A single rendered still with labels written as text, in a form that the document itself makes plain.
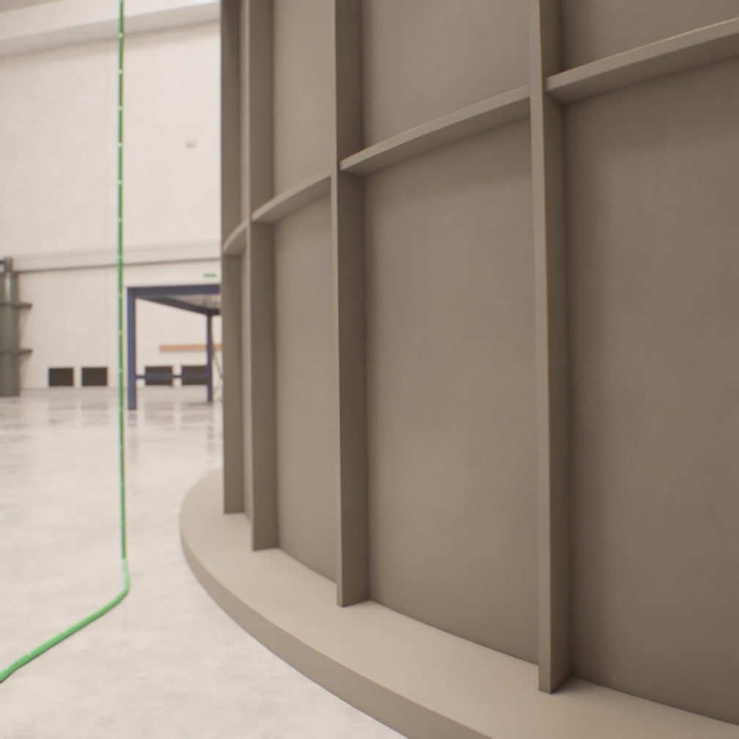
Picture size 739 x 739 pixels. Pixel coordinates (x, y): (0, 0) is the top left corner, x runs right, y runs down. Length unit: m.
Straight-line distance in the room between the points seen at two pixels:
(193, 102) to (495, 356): 7.19
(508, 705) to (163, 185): 7.16
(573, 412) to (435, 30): 0.31
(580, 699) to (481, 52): 0.44
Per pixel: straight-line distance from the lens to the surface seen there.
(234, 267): 0.88
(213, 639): 0.56
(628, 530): 0.40
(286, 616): 0.53
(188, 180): 7.24
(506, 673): 0.44
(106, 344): 7.48
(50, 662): 0.57
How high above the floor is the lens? 0.22
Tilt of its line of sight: level
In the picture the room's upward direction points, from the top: 1 degrees counter-clockwise
